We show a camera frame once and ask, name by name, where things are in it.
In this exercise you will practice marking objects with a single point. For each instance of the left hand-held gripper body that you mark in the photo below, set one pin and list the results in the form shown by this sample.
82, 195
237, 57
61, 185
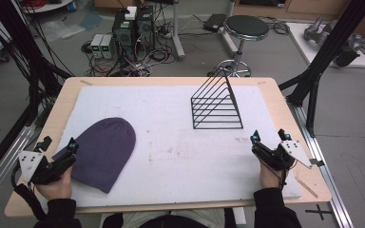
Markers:
33, 164

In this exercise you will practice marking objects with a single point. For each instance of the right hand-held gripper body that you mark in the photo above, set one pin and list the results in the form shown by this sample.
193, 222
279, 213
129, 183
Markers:
272, 156

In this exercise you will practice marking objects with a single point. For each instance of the purple knitted beanie hat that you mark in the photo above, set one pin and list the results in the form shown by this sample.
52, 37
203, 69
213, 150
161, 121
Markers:
104, 152

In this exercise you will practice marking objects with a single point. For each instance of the person's right hand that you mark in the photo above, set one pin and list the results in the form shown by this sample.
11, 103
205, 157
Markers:
269, 177

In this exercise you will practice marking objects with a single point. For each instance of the person's left hand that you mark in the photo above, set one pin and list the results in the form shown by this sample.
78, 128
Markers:
57, 186

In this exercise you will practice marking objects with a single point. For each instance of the thin wooden strip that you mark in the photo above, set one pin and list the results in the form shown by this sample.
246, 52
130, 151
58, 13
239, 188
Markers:
306, 188

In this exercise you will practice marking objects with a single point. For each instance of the white foam mat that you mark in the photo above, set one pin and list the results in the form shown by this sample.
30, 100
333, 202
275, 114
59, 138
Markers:
177, 152

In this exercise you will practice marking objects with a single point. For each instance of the white floor board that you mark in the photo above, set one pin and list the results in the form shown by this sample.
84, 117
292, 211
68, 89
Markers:
301, 41

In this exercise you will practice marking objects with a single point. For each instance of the grey power supply unit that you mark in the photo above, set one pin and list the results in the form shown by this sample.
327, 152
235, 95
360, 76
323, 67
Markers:
106, 46
96, 46

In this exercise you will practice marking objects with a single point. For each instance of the grey metal desk leg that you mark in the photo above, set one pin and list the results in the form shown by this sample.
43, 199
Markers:
178, 31
229, 31

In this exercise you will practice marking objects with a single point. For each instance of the black round stool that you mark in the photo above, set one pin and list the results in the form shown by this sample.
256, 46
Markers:
246, 27

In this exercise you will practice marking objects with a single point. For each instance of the person's torso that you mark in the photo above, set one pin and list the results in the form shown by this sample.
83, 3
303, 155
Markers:
171, 220

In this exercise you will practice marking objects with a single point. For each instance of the black flat box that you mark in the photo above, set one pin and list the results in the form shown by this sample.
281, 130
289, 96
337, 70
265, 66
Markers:
215, 22

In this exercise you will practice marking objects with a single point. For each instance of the black computer tower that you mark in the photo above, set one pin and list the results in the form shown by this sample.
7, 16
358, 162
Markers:
145, 28
125, 34

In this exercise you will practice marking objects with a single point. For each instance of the round white table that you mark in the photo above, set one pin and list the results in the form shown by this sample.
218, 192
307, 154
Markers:
49, 5

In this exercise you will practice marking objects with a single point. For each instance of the white box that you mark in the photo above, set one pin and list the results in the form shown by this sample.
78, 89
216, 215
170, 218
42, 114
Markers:
130, 12

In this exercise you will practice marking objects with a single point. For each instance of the aluminium rail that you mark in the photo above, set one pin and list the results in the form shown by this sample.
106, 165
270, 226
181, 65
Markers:
3, 161
323, 158

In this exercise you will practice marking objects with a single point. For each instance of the black metal frame post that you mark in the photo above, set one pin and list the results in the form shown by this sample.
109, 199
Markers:
332, 44
22, 50

